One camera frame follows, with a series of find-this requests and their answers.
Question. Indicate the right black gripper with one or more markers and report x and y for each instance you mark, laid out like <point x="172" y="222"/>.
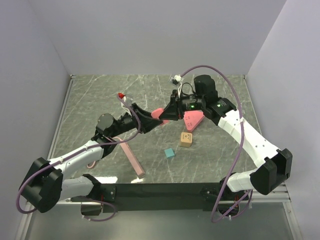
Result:
<point x="174" y="110"/>

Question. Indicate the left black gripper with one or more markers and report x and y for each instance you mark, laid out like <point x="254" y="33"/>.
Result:
<point x="147" y="123"/>

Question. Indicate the pink triangular plug adapter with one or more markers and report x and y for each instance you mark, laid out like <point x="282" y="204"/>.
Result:
<point x="156" y="114"/>

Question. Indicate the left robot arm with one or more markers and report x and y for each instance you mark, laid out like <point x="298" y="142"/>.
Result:
<point x="48" y="181"/>

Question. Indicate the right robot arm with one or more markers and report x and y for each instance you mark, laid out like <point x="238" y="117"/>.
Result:
<point x="273" y="165"/>

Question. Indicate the pink triangular power strip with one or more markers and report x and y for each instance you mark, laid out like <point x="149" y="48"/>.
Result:
<point x="192" y="119"/>

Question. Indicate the wooden cube block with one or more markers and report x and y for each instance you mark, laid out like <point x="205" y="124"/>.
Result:
<point x="186" y="139"/>

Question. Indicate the teal cube block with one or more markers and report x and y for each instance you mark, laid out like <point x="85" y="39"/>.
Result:
<point x="169" y="153"/>

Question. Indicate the pink long power strip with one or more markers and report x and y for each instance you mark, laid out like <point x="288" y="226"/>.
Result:
<point x="133" y="160"/>

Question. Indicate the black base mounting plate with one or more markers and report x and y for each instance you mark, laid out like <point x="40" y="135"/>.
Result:
<point x="156" y="196"/>

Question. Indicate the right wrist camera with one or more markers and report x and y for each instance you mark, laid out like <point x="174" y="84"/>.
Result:
<point x="176" y="80"/>

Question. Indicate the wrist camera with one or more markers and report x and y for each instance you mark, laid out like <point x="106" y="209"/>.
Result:
<point x="125" y="100"/>
<point x="176" y="80"/>

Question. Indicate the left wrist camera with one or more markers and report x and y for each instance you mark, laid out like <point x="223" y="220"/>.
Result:
<point x="125" y="100"/>

